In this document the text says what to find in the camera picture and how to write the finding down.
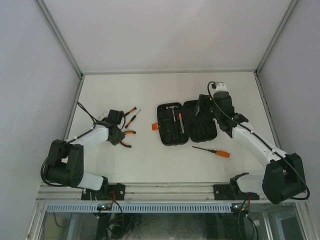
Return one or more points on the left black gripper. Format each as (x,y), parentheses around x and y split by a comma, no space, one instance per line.
(120,137)

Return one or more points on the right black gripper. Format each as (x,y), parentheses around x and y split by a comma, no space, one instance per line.
(204,100)

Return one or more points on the black plastic tool case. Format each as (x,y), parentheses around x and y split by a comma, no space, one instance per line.
(197,129)

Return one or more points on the black handle claw hammer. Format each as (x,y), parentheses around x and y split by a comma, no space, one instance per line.
(173,108)

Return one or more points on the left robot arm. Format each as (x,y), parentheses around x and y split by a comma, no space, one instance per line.
(64,165)

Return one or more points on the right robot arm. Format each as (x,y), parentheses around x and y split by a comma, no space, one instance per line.
(283,176)

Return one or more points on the small precision screwdriver lower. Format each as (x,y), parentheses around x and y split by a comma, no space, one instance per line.
(132,119)

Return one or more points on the small precision screwdriver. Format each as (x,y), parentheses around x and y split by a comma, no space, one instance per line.
(132,119)
(130,111)

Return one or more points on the small precision screwdriver upper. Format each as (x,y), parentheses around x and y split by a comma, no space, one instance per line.
(130,111)

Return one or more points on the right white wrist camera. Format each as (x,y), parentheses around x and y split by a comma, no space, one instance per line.
(219,87)

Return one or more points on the orange handle screwdriver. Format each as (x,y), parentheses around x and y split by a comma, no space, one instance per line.
(220,153)

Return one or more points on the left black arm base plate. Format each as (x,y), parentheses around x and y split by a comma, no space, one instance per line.
(105,191)

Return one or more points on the aluminium front rail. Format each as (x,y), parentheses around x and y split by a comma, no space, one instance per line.
(140,192)

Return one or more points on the blue slotted cable duct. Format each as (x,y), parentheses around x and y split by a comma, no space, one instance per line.
(135,208)

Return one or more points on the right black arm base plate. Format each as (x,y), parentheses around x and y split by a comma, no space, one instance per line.
(231,191)

